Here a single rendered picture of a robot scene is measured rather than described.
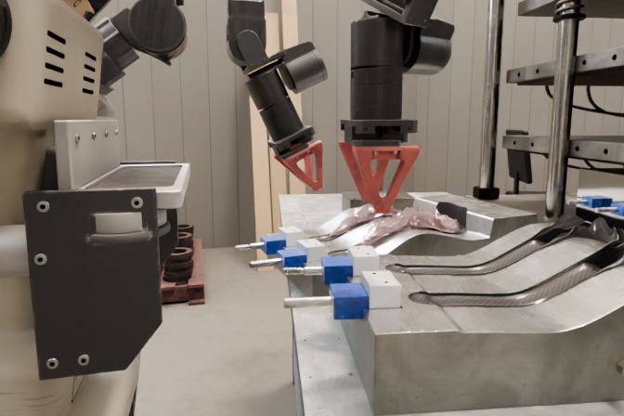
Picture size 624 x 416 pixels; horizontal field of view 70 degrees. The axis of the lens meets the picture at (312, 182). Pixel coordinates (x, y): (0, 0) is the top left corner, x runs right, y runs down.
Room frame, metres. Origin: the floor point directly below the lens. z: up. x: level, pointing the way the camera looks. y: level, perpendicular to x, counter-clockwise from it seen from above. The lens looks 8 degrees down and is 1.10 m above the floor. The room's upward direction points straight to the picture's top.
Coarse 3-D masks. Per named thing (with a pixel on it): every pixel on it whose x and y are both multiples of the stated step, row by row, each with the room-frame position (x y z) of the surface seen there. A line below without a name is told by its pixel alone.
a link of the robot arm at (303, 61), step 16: (240, 32) 0.69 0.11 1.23; (240, 48) 0.69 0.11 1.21; (256, 48) 0.69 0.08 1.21; (288, 48) 0.73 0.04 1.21; (304, 48) 0.73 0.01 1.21; (256, 64) 0.69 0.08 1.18; (288, 64) 0.72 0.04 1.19; (304, 64) 0.72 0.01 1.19; (320, 64) 0.73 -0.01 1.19; (304, 80) 0.73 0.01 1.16; (320, 80) 0.74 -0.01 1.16
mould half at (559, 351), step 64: (384, 256) 0.67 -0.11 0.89; (448, 256) 0.69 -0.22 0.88; (576, 256) 0.56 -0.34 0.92; (384, 320) 0.45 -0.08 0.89; (448, 320) 0.45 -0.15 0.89; (512, 320) 0.46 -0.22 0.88; (576, 320) 0.45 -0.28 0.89; (384, 384) 0.42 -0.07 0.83; (448, 384) 0.43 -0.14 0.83; (512, 384) 0.43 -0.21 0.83; (576, 384) 0.44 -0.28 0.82
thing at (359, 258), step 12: (348, 252) 0.63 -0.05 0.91; (360, 252) 0.61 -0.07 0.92; (372, 252) 0.61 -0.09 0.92; (324, 264) 0.59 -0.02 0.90; (336, 264) 0.59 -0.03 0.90; (348, 264) 0.59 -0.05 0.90; (360, 264) 0.59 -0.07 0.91; (372, 264) 0.59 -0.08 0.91; (324, 276) 0.59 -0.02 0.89; (336, 276) 0.59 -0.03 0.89
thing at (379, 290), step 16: (368, 272) 0.52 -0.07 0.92; (384, 272) 0.52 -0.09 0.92; (336, 288) 0.50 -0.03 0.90; (352, 288) 0.50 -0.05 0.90; (368, 288) 0.49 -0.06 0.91; (384, 288) 0.48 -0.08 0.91; (400, 288) 0.48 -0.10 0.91; (288, 304) 0.49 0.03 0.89; (304, 304) 0.49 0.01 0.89; (320, 304) 0.49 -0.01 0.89; (336, 304) 0.48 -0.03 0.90; (352, 304) 0.48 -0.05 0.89; (368, 304) 0.48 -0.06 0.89; (384, 304) 0.48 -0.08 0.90
